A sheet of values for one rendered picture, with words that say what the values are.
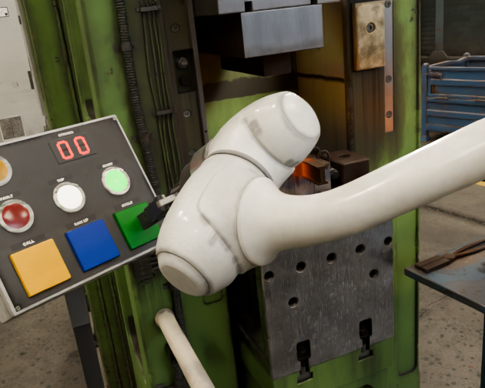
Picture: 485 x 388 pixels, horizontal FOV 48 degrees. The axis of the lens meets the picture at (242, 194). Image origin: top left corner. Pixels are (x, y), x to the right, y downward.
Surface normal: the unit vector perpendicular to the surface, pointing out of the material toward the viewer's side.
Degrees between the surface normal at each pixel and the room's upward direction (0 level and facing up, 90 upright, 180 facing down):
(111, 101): 90
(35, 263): 60
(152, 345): 90
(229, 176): 18
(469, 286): 0
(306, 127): 68
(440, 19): 90
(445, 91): 89
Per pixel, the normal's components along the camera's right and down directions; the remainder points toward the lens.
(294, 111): 0.47, -0.41
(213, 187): -0.25, -0.72
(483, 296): -0.10, -0.94
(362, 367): 0.38, 0.27
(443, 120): -0.77, 0.28
